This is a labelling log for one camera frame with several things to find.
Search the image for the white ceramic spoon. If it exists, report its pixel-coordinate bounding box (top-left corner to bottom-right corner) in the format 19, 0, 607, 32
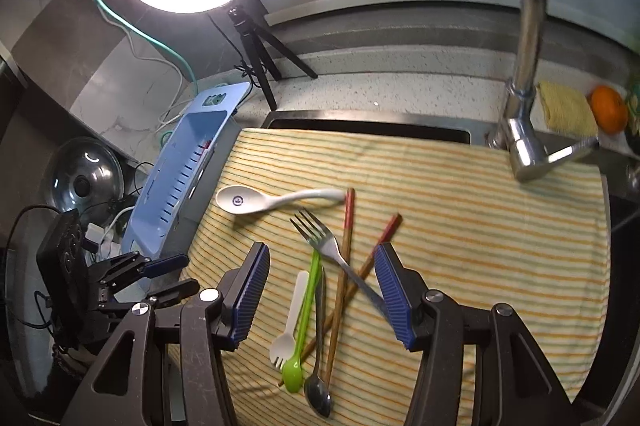
215, 185, 346, 215

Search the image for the white plastic spork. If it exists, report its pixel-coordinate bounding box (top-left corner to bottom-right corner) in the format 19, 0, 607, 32
269, 270, 309, 371

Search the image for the green plastic spoon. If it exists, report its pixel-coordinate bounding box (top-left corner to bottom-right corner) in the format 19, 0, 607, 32
282, 251, 321, 394

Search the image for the stainless steel fork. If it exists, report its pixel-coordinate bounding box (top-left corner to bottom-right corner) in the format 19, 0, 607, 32
291, 209, 388, 320

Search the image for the dark metal spoon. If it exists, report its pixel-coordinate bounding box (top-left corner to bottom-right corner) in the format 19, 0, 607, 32
304, 267, 333, 418

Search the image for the chrome kitchen faucet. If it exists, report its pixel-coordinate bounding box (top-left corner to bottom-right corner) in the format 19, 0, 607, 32
488, 0, 600, 183

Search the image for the blue plastic utensil basket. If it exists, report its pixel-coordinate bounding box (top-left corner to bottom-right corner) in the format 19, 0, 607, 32
122, 82, 250, 261

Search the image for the steel pot lid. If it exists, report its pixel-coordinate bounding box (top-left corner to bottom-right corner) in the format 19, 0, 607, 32
44, 137, 125, 211

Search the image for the striped yellow cloth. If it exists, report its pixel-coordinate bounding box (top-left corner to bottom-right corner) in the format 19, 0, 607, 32
184, 129, 611, 425

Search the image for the black tripod stand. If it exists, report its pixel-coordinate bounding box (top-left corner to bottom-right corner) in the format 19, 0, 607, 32
228, 5, 318, 111

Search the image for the yellow sponge cloth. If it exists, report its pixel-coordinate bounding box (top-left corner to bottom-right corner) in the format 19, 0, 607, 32
537, 81, 598, 138

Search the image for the orange fruit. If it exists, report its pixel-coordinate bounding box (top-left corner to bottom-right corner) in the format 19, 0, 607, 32
588, 85, 628, 135

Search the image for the black camera box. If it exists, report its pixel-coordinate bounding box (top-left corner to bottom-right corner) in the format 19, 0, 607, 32
36, 209, 89, 348

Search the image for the white cable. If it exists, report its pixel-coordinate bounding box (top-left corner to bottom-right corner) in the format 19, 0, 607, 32
94, 0, 189, 133

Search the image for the green hose cable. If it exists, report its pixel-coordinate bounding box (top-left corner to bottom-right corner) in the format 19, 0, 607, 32
86, 0, 201, 147

